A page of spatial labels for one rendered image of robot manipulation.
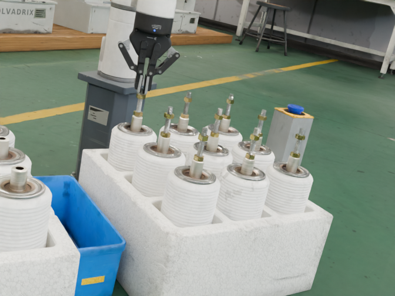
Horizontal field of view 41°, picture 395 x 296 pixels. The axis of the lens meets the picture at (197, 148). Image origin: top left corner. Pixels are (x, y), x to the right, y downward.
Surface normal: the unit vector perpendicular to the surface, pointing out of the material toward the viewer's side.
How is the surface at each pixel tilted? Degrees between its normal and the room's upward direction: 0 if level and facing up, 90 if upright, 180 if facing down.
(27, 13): 90
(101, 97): 93
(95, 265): 92
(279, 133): 90
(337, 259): 0
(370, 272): 0
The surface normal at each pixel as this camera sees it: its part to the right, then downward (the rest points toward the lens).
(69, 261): 0.50, 0.37
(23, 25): 0.86, 0.32
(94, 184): -0.82, 0.02
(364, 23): -0.47, 0.19
